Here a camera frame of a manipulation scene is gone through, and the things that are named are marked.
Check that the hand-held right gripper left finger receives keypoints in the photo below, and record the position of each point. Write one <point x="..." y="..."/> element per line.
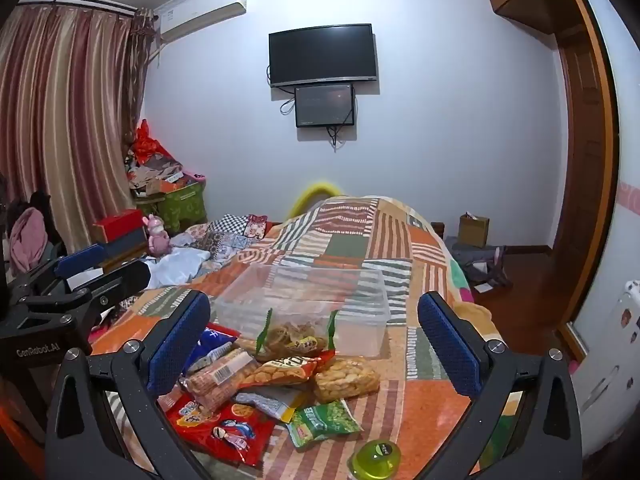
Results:
<point x="177" y="345"/>

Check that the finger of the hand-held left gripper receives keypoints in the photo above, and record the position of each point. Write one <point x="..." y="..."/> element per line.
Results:
<point x="125" y="280"/>
<point x="80" y="259"/>

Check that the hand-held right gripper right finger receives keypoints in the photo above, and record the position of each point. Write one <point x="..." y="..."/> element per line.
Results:
<point x="450" y="345"/>

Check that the blue snack packet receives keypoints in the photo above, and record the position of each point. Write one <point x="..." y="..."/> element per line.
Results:
<point x="215" y="342"/>

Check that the clear plastic container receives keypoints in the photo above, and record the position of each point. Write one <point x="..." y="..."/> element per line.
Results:
<point x="350" y="305"/>

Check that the orange-red cracker packet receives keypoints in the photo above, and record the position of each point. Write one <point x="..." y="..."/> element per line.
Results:
<point x="282" y="369"/>

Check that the white yellow-edged snack packet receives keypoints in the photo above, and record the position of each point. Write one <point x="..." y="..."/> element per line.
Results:
<point x="270" y="404"/>

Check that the clear yellow cracker packet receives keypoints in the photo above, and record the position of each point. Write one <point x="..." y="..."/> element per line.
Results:
<point x="345" y="380"/>

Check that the white paper sheet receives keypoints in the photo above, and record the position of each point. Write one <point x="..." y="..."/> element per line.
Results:
<point x="85" y="280"/>

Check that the dark grey flat box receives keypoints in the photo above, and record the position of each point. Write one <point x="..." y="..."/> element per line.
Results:
<point x="127" y="245"/>

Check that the red flat box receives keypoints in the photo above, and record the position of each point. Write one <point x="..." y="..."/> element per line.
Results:
<point x="117" y="224"/>

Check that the light blue cloth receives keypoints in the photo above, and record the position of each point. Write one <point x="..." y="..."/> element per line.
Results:
<point x="175" y="267"/>

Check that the pink plush toy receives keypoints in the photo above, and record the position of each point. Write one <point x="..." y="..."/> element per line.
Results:
<point x="159" y="237"/>

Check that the pink cloth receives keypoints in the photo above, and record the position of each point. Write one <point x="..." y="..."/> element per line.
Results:
<point x="27" y="237"/>

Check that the white paper scrap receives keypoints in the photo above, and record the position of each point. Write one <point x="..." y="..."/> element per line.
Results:
<point x="482" y="288"/>

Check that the dark cloth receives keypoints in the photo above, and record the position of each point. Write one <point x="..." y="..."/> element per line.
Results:
<point x="42" y="205"/>

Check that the grey cloth heap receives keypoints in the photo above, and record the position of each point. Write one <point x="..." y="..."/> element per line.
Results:
<point x="475" y="262"/>

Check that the green storage box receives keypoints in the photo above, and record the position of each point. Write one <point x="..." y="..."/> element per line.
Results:
<point x="182" y="207"/>

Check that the red cartoon snack packet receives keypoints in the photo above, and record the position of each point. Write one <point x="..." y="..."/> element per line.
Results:
<point x="230" y="430"/>

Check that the pile of papers and boxes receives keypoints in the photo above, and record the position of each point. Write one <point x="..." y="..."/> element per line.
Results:
<point x="160" y="172"/>

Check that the patchwork striped blanket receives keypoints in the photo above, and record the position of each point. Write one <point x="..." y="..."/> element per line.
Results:
<point x="400" y="240"/>

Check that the brown cardboard box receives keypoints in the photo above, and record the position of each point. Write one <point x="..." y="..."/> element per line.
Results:
<point x="474" y="230"/>

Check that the green-edged clear cracker packet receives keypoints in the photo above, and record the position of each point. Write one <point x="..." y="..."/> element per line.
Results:
<point x="295" y="337"/>

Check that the checkered cloth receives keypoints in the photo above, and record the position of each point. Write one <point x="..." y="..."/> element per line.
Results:
<point x="230" y="222"/>

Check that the red plastic bag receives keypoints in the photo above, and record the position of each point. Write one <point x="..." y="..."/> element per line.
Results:
<point x="144" y="141"/>

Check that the green jelly cup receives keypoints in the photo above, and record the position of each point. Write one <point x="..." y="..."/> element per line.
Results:
<point x="375" y="460"/>

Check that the red patterned cloth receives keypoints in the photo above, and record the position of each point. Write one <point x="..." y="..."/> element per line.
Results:
<point x="256" y="226"/>

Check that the green pea snack packet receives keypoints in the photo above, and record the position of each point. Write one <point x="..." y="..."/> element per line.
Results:
<point x="322" y="422"/>

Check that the striped red curtain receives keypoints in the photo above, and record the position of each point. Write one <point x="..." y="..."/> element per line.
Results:
<point x="65" y="110"/>

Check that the wooden wardrobe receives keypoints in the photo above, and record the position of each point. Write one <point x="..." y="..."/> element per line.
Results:
<point x="580" y="135"/>

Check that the white air conditioner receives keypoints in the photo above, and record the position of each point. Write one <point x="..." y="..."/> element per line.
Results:
<point x="200" y="12"/>

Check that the white curtain rail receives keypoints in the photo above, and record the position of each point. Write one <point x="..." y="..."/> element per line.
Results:
<point x="75" y="2"/>

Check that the small wall monitor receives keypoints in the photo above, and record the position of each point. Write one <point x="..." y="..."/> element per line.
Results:
<point x="325" y="106"/>

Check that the large wall television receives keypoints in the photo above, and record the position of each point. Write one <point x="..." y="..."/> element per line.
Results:
<point x="322" y="55"/>

